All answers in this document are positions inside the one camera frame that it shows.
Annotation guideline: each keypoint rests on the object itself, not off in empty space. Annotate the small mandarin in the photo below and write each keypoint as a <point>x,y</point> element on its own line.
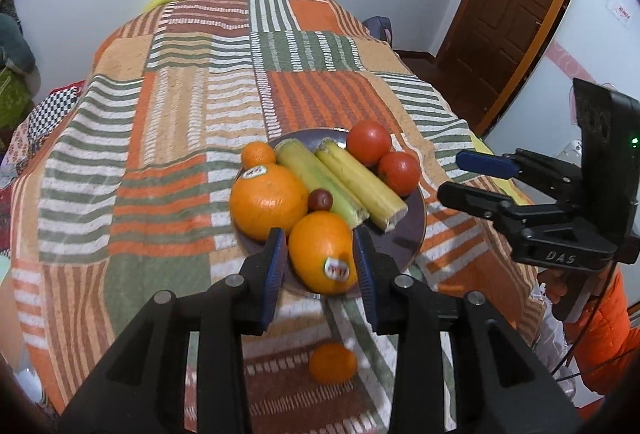
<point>332,363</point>
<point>257,154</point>

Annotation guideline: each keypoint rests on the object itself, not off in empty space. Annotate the dark red jujube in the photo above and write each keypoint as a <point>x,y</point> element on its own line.
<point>320,200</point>

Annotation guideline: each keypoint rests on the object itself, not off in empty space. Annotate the grey-green plush toy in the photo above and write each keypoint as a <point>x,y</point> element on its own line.
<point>15,44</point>

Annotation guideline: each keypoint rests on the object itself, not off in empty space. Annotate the grey-blue backpack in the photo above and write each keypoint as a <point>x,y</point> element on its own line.
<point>379,29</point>

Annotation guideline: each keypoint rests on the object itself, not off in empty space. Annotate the green bag with clutter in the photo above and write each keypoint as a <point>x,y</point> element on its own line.
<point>12,99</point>

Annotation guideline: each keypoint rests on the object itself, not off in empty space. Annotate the corn cob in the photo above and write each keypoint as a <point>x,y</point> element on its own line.
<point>305,169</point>

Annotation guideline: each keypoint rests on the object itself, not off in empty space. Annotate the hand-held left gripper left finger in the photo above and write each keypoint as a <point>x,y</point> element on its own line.
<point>275,274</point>

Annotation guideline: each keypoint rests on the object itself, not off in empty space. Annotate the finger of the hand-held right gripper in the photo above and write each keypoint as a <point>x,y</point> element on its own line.
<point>470,198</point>
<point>480,162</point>

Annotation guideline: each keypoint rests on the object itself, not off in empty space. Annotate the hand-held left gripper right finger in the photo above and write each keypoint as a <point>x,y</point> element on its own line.
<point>365,274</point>

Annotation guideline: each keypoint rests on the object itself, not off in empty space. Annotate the yellow round object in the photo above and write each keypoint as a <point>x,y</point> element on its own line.
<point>165,0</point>

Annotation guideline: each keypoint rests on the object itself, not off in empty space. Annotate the brown wooden door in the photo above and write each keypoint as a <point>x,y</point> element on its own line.
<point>510,4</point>

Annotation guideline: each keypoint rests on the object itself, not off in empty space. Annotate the purple plate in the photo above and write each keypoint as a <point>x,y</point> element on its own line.
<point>395,244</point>

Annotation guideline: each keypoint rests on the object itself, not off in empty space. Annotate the person's right hand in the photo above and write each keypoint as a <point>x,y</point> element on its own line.
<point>550,291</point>

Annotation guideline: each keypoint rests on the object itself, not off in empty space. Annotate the red tomato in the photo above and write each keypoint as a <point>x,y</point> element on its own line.
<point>398,173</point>
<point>369,143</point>

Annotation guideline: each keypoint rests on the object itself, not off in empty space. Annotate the striped patchwork blanket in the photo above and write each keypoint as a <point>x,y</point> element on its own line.
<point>175,139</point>

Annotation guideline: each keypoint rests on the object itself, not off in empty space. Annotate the checkered floral quilt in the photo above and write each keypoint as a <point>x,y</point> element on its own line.
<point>50,106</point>

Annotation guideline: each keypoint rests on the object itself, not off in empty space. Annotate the large orange with sticker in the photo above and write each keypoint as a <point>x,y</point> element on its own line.
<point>265,209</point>
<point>320,249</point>

